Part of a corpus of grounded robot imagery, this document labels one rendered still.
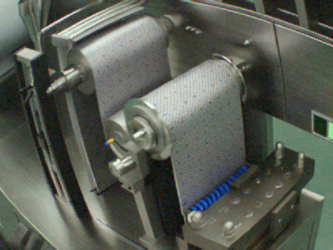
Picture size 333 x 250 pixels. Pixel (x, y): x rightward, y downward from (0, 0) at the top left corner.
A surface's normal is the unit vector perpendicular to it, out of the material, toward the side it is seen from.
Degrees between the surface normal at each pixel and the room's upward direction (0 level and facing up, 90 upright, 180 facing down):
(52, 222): 0
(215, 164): 90
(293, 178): 0
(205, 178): 90
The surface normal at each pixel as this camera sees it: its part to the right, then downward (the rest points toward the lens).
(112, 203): -0.16, -0.84
